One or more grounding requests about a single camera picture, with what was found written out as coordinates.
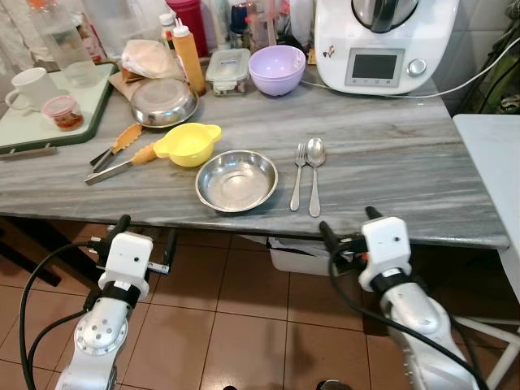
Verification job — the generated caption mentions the shallow steel dish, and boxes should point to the shallow steel dish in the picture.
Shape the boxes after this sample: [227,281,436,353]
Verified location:
[195,149,280,215]

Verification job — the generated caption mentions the clear plastic jug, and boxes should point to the clear plastic jug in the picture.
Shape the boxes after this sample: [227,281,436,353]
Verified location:
[81,0,173,59]

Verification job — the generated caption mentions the yellow plastic strainer bowl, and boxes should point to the yellow plastic strainer bowl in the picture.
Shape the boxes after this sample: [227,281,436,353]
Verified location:
[152,123,223,168]

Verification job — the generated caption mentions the orange tipped steel tongs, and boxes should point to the orange tipped steel tongs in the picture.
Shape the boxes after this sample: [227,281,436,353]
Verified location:
[89,122,144,172]

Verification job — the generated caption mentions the clear bottle orange cap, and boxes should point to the clear bottle orange cap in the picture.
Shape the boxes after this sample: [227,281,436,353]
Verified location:
[28,0,100,89]

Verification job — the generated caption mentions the crumpled beige bag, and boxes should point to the crumpled beige bag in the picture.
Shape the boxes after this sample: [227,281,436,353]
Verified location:
[120,38,185,83]

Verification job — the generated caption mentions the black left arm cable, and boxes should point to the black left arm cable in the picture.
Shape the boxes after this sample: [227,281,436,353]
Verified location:
[18,240,103,390]

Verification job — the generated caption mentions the orange sauce squeeze bottle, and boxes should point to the orange sauce squeeze bottle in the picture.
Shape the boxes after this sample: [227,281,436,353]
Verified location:
[170,20,207,98]

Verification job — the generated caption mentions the purple plastic bowl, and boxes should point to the purple plastic bowl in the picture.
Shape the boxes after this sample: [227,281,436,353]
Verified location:
[248,45,308,98]

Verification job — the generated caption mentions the small red-lid plastic tub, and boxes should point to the small red-lid plastic tub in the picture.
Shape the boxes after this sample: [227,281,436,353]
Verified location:
[41,95,85,132]

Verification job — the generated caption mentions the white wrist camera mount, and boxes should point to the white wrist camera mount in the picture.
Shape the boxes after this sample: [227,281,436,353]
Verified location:
[98,232,156,301]
[359,216,413,293]

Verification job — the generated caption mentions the white folding table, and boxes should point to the white folding table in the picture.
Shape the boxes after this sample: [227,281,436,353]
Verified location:
[452,114,520,390]

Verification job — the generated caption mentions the green rimmed tray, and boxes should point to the green rimmed tray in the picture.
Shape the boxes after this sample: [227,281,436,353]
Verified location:
[0,61,119,156]

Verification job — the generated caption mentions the steel fork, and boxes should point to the steel fork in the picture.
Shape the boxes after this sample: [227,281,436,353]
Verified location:
[290,143,308,212]

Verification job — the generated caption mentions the clear lidded food container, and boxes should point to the clear lidded food container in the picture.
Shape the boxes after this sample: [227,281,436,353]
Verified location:
[205,49,252,98]

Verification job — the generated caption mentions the deep steel bowl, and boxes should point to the deep steel bowl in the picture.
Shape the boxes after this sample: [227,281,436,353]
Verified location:
[130,78,201,129]

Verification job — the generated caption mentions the orange handled steel utensil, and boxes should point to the orange handled steel utensil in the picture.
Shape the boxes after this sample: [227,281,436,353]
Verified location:
[84,142,160,187]

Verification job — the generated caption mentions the white ceramic mug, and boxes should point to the white ceramic mug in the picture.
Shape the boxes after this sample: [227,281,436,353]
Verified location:
[4,67,59,115]

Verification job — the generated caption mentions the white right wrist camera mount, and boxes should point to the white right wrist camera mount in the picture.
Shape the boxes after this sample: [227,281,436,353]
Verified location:
[359,216,413,293]

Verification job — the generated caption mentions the steel spoon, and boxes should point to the steel spoon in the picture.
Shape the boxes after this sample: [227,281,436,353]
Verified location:
[305,136,327,218]

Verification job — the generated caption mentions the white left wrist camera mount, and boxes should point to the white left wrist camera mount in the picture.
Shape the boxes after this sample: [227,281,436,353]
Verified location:
[98,232,156,301]

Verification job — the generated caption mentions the dark green bag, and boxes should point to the dark green bag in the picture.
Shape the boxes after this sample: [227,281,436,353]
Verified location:
[461,15,520,116]

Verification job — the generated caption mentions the white plastic storage box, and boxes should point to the white plastic storage box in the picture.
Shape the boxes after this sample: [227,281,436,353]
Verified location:
[266,236,360,277]

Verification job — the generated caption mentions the red plastic canister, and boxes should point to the red plastic canister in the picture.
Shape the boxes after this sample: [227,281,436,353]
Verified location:
[166,0,209,58]

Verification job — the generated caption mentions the white kitchen cooking machine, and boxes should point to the white kitchen cooking machine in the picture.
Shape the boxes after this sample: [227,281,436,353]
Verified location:
[312,0,461,97]

